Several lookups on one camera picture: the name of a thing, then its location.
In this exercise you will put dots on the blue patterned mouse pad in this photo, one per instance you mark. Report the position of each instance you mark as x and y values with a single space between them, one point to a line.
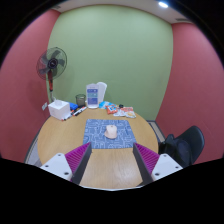
95 133

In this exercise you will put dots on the white plastic chair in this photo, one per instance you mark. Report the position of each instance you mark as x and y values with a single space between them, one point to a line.
102 90

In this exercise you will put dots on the red snack packet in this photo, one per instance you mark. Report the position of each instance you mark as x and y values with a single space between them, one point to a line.
112 109

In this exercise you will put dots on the round ceiling light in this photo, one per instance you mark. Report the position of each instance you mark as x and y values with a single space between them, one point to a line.
163 4

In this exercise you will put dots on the dark mesh pen cup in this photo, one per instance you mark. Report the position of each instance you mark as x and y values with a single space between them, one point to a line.
80 100

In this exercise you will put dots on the white tissue box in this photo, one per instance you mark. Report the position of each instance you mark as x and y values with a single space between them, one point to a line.
58 110

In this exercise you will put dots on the white wall socket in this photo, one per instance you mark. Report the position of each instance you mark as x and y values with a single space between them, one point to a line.
44 106

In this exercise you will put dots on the small black object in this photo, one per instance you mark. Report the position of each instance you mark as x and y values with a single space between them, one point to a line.
121 105

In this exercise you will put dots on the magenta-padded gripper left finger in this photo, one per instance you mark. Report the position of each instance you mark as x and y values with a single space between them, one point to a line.
60 165

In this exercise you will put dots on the orange white snack packet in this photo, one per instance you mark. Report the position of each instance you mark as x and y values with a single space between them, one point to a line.
130 113

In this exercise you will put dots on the black red standing fan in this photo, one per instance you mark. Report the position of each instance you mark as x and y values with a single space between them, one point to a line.
52 62

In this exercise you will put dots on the red-capped whiteboard marker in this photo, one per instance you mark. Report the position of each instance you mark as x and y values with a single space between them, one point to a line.
67 117
81 110

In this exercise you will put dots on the white blue sign stand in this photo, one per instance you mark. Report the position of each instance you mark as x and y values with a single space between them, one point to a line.
92 96

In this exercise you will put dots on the blue whiteboard eraser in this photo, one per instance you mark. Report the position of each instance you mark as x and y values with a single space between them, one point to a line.
73 106

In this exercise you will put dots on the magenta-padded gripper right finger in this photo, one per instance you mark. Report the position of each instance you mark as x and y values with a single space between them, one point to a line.
164 165

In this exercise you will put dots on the black office chair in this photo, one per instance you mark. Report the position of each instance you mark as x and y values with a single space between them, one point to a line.
195 136

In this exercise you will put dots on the pale pink computer mouse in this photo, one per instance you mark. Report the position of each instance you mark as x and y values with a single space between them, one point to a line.
111 132

